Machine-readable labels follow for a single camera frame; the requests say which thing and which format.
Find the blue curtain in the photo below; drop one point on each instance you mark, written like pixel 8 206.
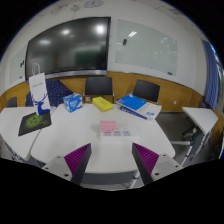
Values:
pixel 212 76

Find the white bag with blue deer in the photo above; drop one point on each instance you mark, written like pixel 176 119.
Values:
pixel 39 90

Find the black whiteboard eraser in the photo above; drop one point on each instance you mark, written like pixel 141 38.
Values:
pixel 124 41

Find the blue notebook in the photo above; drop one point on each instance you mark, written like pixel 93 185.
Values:
pixel 132 102

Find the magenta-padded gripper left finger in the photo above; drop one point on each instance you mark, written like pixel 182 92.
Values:
pixel 75 160

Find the pink charger block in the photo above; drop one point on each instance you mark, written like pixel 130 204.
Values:
pixel 107 125

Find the black chair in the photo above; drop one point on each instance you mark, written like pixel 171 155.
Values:
pixel 146 90
pixel 98 85

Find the blue tissue box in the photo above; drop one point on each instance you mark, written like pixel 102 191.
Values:
pixel 72 102

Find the large black wall display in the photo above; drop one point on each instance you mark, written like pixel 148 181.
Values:
pixel 68 45

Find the white and blue book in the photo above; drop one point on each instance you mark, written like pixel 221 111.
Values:
pixel 151 111

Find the black mouse pad green print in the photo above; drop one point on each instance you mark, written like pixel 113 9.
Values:
pixel 34 123

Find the glass whiteboard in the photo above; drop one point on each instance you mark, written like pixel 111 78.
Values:
pixel 146 46

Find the dark grey chair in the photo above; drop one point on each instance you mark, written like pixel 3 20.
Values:
pixel 12 102

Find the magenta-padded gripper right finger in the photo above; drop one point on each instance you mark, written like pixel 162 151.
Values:
pixel 148 160

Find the yellow box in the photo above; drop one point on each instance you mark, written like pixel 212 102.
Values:
pixel 102 103

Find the white side table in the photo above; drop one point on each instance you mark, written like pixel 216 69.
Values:
pixel 200 118

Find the dark blue dotted chair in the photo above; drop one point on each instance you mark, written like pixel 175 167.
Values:
pixel 57 91

